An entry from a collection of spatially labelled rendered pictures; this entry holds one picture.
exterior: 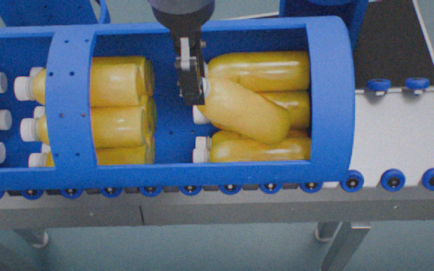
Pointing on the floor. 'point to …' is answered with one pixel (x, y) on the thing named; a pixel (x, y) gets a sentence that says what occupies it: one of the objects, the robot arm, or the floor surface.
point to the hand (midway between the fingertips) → (194, 78)
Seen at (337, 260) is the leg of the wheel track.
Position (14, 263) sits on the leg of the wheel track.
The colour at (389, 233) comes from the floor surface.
